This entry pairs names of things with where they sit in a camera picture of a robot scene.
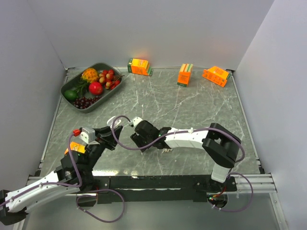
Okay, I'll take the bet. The red lychee bunch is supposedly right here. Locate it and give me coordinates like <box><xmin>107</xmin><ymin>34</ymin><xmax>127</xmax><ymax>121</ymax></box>
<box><xmin>98</xmin><ymin>69</ymin><xmax>124</xmax><ymax>90</ymax></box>

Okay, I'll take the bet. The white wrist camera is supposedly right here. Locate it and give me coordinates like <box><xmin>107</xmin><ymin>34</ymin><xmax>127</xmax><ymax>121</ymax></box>
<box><xmin>129</xmin><ymin>116</ymin><xmax>143</xmax><ymax>127</ymax></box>
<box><xmin>72</xmin><ymin>127</ymin><xmax>98</xmax><ymax>145</ymax></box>

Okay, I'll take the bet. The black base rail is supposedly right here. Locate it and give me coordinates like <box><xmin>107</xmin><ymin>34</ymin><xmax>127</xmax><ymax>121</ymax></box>
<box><xmin>78</xmin><ymin>175</ymin><xmax>237</xmax><ymax>207</ymax></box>

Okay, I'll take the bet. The orange pineapple toy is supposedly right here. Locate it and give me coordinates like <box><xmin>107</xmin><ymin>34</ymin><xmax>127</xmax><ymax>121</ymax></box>
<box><xmin>81</xmin><ymin>68</ymin><xmax>99</xmax><ymax>83</ymax></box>

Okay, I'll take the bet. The orange sponge box front left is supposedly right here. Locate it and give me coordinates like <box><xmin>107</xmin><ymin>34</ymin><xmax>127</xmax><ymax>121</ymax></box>
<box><xmin>70</xmin><ymin>141</ymin><xmax>85</xmax><ymax>154</ymax></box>

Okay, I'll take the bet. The dark grape bunch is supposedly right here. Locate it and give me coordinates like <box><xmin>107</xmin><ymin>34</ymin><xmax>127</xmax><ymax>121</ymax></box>
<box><xmin>72</xmin><ymin>96</ymin><xmax>101</xmax><ymax>110</ymax></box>

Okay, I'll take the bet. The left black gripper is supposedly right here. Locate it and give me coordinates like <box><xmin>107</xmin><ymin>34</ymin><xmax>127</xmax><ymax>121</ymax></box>
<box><xmin>83</xmin><ymin>123</ymin><xmax>123</xmax><ymax>172</ymax></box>

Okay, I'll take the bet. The green lime toy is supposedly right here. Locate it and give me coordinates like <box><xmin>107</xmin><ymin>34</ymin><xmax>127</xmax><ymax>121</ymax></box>
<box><xmin>64</xmin><ymin>90</ymin><xmax>79</xmax><ymax>101</ymax></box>

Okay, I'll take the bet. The orange sponge box back left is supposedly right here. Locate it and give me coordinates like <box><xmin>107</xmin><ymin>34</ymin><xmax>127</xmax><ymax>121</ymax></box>
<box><xmin>127</xmin><ymin>58</ymin><xmax>153</xmax><ymax>76</ymax></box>

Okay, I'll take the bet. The white earbud charging case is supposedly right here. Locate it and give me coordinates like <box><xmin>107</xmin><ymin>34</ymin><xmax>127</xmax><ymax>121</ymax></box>
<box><xmin>106</xmin><ymin>116</ymin><xmax>121</xmax><ymax>128</ymax></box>

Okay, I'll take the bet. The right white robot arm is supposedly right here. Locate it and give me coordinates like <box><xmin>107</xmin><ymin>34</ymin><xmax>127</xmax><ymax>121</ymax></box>
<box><xmin>130</xmin><ymin>117</ymin><xmax>241</xmax><ymax>191</ymax></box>

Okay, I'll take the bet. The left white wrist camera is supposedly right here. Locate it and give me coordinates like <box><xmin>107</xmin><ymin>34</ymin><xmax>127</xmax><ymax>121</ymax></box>
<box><xmin>72</xmin><ymin>127</ymin><xmax>98</xmax><ymax>145</ymax></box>

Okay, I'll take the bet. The orange sponge box back middle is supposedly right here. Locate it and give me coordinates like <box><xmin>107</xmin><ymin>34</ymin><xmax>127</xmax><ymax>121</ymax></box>
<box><xmin>177</xmin><ymin>63</ymin><xmax>193</xmax><ymax>87</ymax></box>

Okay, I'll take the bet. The orange sponge box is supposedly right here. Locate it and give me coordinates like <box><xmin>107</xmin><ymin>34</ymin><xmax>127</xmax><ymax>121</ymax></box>
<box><xmin>177</xmin><ymin>63</ymin><xmax>193</xmax><ymax>87</ymax></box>
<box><xmin>127</xmin><ymin>58</ymin><xmax>153</xmax><ymax>76</ymax></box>
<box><xmin>70</xmin><ymin>141</ymin><xmax>85</xmax><ymax>154</ymax></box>
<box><xmin>202</xmin><ymin>66</ymin><xmax>231</xmax><ymax>87</ymax></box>

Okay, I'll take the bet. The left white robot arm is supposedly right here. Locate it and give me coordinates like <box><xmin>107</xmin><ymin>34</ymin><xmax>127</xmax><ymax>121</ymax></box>
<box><xmin>0</xmin><ymin>126</ymin><xmax>123</xmax><ymax>226</ymax></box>

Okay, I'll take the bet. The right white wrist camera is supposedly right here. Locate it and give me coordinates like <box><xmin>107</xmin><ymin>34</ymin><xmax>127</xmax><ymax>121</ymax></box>
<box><xmin>129</xmin><ymin>116</ymin><xmax>143</xmax><ymax>127</ymax></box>

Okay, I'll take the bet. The red apple toy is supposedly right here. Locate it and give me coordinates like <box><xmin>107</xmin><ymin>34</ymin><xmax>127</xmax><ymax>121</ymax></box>
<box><xmin>89</xmin><ymin>81</ymin><xmax>103</xmax><ymax>95</ymax></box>

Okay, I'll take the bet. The orange sponge box back right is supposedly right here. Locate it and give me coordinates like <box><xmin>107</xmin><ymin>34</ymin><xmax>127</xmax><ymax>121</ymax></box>
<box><xmin>202</xmin><ymin>66</ymin><xmax>231</xmax><ymax>87</ymax></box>

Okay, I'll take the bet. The grey fruit tray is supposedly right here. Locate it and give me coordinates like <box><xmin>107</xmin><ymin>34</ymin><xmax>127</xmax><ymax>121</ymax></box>
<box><xmin>61</xmin><ymin>63</ymin><xmax>123</xmax><ymax>114</ymax></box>

